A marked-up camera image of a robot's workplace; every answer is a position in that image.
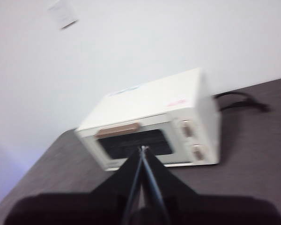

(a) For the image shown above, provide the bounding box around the black oven power cable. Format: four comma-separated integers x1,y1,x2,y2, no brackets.
213,92,270,113

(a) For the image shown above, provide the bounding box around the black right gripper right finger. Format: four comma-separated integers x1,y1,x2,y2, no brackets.
143,146,281,225

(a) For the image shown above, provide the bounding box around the oven door with beige handle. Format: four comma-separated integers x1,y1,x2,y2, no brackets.
76,112,180,172

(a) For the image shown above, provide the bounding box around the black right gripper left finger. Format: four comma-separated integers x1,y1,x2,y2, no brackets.
4,146,143,225

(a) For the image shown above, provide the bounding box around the white toaster oven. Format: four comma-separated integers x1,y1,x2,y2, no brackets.
74,67,222,172

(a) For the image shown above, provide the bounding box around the beige oven knob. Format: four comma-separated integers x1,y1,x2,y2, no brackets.
179,119,196,138
189,143,208,162

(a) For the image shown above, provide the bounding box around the white wall socket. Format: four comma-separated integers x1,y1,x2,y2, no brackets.
48,0,78,29

